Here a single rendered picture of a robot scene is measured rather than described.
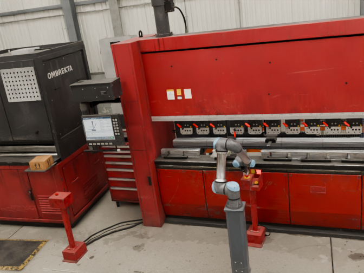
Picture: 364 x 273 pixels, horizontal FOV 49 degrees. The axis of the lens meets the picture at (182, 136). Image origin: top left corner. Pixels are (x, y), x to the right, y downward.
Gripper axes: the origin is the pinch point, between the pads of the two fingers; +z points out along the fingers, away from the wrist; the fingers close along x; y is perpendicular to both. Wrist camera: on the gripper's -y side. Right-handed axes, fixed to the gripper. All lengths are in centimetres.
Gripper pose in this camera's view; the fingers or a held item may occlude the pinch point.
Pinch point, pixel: (246, 173)
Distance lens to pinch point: 440.1
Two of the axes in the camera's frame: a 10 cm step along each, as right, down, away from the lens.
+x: 9.0, 0.3, -4.4
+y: -3.4, 6.5, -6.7
